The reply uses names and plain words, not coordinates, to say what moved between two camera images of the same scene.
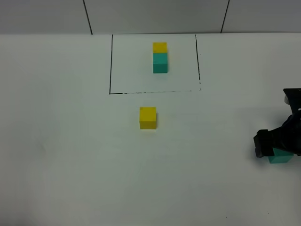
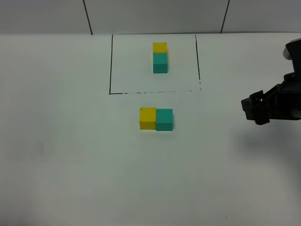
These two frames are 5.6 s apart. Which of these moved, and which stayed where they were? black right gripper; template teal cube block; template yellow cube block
Moved: black right gripper
Stayed: template teal cube block; template yellow cube block
